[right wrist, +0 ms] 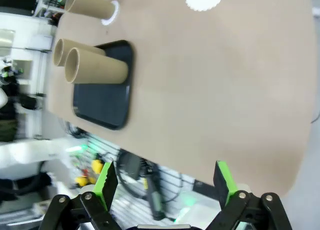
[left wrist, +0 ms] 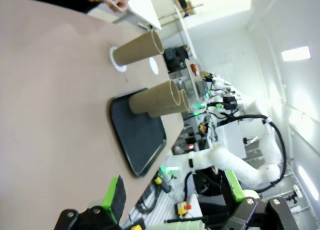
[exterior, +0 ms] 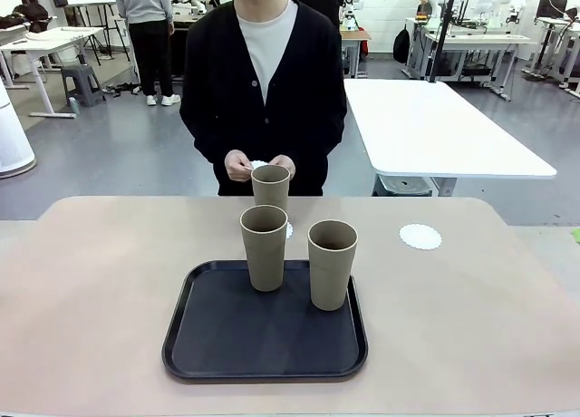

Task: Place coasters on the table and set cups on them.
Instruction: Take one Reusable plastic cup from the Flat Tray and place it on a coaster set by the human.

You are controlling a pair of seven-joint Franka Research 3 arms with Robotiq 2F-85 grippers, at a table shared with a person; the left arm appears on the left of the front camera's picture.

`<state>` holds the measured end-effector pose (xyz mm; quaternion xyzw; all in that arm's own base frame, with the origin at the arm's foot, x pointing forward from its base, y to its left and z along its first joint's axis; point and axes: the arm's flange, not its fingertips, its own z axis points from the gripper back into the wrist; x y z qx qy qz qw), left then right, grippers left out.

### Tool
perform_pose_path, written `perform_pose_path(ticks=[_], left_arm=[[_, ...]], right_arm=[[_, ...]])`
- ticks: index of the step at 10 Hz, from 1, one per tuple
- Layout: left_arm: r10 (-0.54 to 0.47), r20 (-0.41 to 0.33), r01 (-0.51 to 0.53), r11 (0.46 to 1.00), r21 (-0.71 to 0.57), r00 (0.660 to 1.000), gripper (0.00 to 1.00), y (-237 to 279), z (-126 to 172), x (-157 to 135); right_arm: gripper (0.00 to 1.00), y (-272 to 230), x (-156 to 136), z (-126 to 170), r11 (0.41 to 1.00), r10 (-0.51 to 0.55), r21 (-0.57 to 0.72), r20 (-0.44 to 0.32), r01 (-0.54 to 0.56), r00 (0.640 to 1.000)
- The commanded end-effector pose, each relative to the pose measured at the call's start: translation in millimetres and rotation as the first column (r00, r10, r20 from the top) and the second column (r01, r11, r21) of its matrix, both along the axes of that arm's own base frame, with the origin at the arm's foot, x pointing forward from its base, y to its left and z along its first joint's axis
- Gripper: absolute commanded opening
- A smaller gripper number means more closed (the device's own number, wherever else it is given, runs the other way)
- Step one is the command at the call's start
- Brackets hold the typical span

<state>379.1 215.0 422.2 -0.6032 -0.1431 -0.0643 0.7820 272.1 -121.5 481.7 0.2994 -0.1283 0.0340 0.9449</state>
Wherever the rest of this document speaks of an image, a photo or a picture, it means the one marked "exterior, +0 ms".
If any tan tall cup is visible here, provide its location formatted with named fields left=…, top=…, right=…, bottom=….
left=251, top=164, right=291, bottom=215
left=307, top=219, right=360, bottom=312
left=239, top=205, right=290, bottom=293

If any person's right forearm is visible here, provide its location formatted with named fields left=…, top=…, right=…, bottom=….
left=179, top=99, right=232, bottom=164

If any white cylindrical robot base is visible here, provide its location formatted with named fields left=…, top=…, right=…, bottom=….
left=0, top=79, right=36, bottom=179

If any person's left hand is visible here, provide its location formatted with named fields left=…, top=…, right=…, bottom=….
left=270, top=154, right=298, bottom=181

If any person's right hand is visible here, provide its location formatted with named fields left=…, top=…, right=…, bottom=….
left=224, top=149, right=254, bottom=182

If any large white table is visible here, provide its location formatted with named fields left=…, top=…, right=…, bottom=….
left=343, top=78, right=557, bottom=198

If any white desk with monitor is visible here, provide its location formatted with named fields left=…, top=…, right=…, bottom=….
left=534, top=15, right=580, bottom=90

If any long white lab desk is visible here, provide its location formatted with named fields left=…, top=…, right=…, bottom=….
left=405, top=16, right=538, bottom=102

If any black monitor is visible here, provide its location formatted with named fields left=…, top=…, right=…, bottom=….
left=536, top=0, right=568, bottom=19

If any black vertical pole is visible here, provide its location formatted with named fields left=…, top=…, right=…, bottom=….
left=429, top=0, right=459, bottom=83

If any black backpack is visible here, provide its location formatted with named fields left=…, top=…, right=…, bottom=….
left=391, top=24, right=411, bottom=65

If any black plastic tray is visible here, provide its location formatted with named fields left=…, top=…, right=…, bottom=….
left=161, top=259, right=369, bottom=384

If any person in black clothes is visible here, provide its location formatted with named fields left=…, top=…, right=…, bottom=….
left=294, top=0, right=343, bottom=26

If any person in black cardigan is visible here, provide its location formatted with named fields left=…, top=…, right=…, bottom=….
left=179, top=0, right=348, bottom=197

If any person in grey hoodie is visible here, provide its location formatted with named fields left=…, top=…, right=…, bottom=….
left=111, top=0, right=182, bottom=108

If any grey plastic stool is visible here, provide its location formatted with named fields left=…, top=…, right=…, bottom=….
left=61, top=63, right=106, bottom=108

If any white folding table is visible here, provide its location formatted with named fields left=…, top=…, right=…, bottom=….
left=0, top=25, right=105, bottom=119

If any black bag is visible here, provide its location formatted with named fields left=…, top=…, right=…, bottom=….
left=0, top=2, right=50, bottom=33

